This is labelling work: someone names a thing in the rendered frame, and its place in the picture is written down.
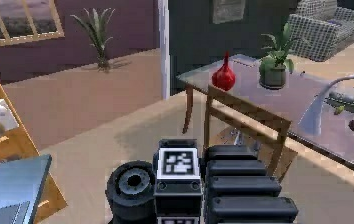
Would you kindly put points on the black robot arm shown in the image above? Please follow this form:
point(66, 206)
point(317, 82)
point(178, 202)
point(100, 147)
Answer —
point(218, 186)

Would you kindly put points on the grey framed wall picture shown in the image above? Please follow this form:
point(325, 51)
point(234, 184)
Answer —
point(228, 10)

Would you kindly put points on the wooden chair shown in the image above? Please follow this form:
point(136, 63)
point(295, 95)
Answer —
point(248, 116)

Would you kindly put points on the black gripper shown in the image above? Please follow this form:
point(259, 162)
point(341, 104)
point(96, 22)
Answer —
point(131, 190)

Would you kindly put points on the glass top wooden table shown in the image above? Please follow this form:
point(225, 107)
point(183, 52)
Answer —
point(285, 96)

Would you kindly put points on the red vase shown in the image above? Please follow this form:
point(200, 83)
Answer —
point(223, 77)

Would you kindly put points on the tall spiky house plant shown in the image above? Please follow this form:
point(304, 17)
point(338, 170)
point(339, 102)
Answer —
point(97, 33)

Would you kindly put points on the white door frame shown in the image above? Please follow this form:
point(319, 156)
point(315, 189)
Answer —
point(164, 50)

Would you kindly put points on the wooden framed window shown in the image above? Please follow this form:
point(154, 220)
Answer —
point(21, 20)

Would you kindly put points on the wooden shelf unit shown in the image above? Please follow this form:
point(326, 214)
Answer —
point(8, 140)

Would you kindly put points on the green potted house plant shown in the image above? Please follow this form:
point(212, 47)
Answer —
point(274, 63)

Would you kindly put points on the white box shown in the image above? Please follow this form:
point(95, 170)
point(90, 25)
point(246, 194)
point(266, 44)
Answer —
point(4, 115)

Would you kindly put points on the grey checked sofa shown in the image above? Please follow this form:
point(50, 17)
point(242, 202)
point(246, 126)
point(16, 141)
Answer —
point(321, 30)

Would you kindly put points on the white desk lamp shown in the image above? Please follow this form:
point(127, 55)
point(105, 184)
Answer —
point(315, 110)

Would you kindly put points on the grey open laptop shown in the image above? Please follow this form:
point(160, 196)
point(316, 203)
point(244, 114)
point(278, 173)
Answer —
point(11, 190)

